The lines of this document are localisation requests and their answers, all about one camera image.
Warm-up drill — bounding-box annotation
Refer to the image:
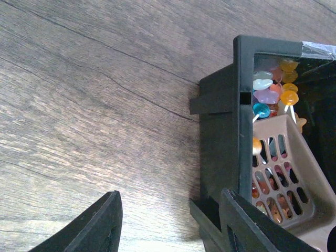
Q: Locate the brown slotted scoop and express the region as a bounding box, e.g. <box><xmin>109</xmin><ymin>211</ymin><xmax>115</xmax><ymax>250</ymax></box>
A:
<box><xmin>251</xmin><ymin>115</ymin><xmax>335</xmax><ymax>251</ymax></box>

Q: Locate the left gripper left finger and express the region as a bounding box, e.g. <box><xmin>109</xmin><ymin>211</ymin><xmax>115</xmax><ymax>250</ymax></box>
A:
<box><xmin>31</xmin><ymin>191</ymin><xmax>123</xmax><ymax>251</ymax></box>

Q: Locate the black bin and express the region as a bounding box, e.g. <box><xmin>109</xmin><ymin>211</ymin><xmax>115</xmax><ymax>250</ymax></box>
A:
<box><xmin>190</xmin><ymin>35</ymin><xmax>335</xmax><ymax>251</ymax></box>

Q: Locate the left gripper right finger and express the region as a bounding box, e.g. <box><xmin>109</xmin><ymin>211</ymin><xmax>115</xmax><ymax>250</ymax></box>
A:
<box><xmin>219</xmin><ymin>188</ymin><xmax>316</xmax><ymax>251</ymax></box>

